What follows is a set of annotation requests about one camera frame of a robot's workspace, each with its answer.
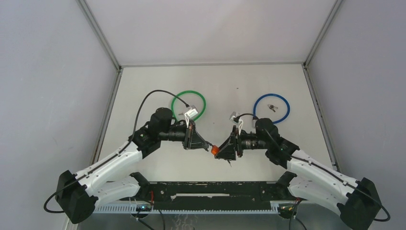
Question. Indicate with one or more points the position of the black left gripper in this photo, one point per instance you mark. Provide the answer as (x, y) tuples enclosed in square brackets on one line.
[(192, 140)]

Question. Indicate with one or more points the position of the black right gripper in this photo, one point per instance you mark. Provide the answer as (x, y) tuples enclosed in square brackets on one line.
[(227, 150)]

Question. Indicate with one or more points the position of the orange black padlock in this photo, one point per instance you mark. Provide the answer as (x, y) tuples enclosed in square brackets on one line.
[(214, 149)]

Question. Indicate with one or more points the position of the green cable lock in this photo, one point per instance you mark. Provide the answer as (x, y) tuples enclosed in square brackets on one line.
[(194, 98)]

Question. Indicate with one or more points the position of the silver keys of blue lock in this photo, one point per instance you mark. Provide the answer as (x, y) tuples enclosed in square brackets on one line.
[(272, 107)]

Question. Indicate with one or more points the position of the blue cable lock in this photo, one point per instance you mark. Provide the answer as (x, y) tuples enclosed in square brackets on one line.
[(260, 107)]

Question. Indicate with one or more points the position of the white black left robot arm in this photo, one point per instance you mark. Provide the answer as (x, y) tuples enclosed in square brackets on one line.
[(80, 193)]

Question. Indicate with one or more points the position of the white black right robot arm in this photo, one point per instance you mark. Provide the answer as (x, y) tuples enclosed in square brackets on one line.
[(356, 202)]

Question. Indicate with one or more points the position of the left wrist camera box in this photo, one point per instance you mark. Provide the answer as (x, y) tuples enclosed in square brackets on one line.
[(189, 113)]

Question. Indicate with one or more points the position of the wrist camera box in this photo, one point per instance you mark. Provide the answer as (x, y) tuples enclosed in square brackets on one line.
[(189, 113), (236, 119)]

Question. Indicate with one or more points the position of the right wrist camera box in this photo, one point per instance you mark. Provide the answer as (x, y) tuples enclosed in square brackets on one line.
[(236, 119)]

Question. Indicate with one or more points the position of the black mounting rail base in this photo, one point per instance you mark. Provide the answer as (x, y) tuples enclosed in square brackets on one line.
[(258, 191)]

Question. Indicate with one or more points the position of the white slotted cable duct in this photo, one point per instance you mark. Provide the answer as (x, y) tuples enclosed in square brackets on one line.
[(193, 207)]

